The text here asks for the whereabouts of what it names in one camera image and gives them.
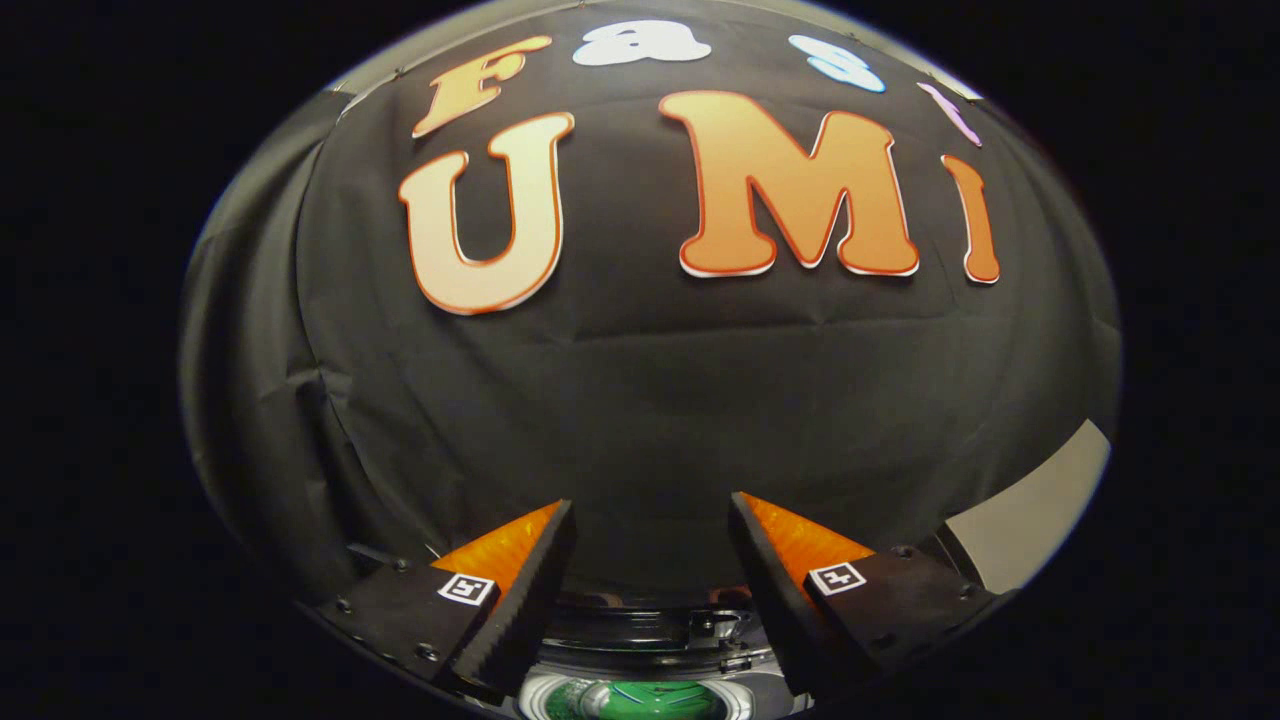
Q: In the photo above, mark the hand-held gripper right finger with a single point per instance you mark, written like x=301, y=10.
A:
x=775, y=590

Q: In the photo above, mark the green polo shirt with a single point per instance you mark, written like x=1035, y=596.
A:
x=640, y=703

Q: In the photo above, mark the black top-load washing machine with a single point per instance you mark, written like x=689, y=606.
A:
x=650, y=640

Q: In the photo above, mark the grey cabinet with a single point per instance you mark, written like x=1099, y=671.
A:
x=1040, y=510

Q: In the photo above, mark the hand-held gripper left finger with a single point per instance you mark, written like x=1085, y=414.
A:
x=525, y=600

